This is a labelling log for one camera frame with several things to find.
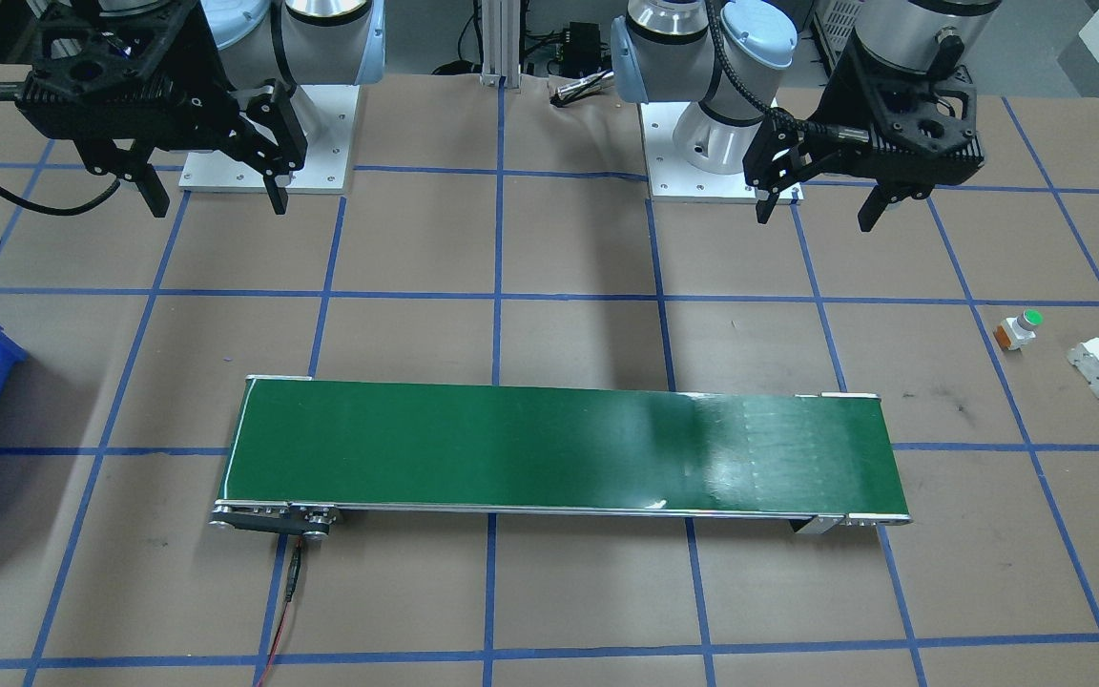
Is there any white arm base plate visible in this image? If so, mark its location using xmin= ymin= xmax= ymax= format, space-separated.
xmin=640 ymin=100 xmax=808 ymax=203
xmin=177 ymin=84 xmax=362 ymax=197

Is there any grey perforated metal box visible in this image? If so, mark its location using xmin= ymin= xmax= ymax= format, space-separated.
xmin=809 ymin=0 xmax=861 ymax=53

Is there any green belt conveyor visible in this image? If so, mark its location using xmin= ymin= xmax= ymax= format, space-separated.
xmin=209 ymin=374 xmax=913 ymax=547

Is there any silver cable connector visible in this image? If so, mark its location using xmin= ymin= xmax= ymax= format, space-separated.
xmin=552 ymin=80 xmax=613 ymax=106

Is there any red black conveyor power cable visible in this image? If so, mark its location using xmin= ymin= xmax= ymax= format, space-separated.
xmin=254 ymin=534 xmax=307 ymax=687

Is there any small black electronics box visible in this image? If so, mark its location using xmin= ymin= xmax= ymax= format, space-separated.
xmin=562 ymin=23 xmax=606 ymax=66

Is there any green push button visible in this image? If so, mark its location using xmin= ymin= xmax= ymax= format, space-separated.
xmin=993 ymin=308 xmax=1045 ymax=352

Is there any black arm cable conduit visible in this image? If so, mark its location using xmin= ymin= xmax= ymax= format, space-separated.
xmin=712 ymin=0 xmax=870 ymax=144

